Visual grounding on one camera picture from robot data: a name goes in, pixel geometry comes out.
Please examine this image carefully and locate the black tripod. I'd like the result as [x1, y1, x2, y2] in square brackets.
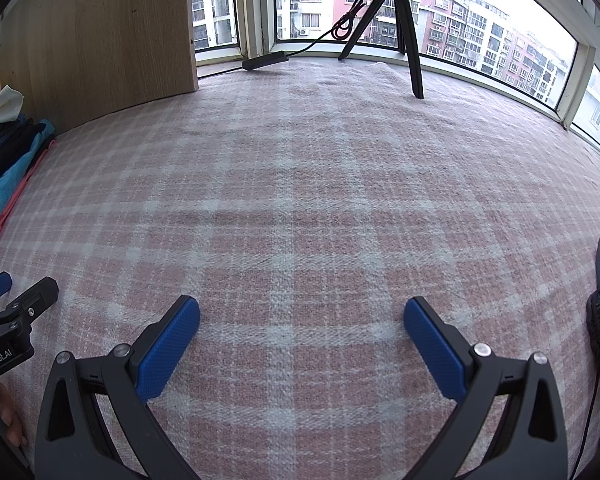
[337, 0, 426, 100]

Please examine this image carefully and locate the thin black cable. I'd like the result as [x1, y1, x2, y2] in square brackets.
[575, 360, 600, 480]

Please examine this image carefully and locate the pile of folded clothes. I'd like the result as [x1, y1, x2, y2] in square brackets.
[0, 139, 57, 249]

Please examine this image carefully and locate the dark cable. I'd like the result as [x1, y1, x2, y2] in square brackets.
[286, 0, 376, 57]

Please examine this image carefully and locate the white window frame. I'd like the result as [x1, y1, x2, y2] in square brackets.
[190, 0, 600, 168]

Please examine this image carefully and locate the person's left hand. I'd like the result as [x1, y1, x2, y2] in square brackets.
[0, 380, 29, 449]

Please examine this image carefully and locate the light wooden cabinet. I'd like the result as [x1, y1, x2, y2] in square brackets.
[0, 0, 201, 136]

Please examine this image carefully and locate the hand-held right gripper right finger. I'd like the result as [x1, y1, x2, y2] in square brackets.
[402, 296, 570, 480]

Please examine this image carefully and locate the black power adapter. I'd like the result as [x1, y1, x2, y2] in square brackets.
[242, 51, 289, 72]

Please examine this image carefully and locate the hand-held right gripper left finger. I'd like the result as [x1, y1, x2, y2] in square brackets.
[34, 295, 203, 480]

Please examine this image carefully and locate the pink plaid blanket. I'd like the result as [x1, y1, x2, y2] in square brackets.
[0, 57, 600, 480]

